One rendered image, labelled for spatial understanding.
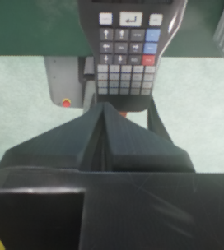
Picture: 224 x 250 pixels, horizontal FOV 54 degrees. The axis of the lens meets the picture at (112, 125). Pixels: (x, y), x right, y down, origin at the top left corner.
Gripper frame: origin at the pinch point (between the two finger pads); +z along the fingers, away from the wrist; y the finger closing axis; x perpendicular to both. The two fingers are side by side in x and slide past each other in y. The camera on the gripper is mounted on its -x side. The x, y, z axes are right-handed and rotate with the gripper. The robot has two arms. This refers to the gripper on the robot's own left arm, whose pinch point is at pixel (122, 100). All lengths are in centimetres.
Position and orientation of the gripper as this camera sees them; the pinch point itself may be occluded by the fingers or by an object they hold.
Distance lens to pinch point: 27.7
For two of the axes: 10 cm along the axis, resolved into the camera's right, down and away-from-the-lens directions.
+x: -0.2, 1.4, 9.9
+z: 0.1, -9.9, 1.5
